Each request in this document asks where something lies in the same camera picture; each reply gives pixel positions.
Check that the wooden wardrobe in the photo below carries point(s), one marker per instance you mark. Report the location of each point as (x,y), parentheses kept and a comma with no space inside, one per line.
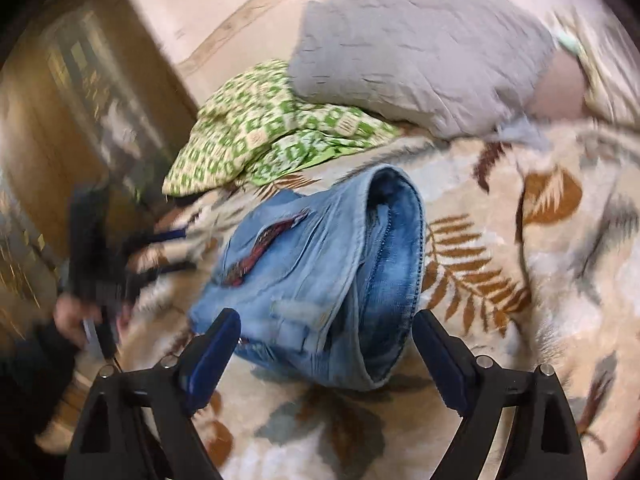
(86,98)

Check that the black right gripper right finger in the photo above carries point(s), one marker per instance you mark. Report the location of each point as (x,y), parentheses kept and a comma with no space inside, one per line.
(543,440)

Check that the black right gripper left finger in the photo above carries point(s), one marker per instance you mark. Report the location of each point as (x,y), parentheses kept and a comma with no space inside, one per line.
(138,425)

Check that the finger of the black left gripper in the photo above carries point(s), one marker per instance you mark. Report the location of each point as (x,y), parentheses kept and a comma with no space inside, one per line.
(152,274)
(165,235)

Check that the grey quilted pillow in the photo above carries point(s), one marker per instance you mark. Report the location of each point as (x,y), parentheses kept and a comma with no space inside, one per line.
(453,67)

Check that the cream crumpled cloth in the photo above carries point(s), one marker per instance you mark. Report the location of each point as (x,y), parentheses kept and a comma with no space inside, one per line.
(609,60)

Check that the green patterned pillow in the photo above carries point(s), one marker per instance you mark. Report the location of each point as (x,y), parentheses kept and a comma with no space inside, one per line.
(255,129)

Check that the beige leaf-print fleece blanket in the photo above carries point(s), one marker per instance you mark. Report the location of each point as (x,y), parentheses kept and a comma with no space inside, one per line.
(531,257)

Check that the person's left hand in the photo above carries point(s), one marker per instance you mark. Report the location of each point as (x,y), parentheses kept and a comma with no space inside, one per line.
(69,315)

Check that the blue denim jeans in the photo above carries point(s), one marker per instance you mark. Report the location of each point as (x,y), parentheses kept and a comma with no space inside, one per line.
(326,285)

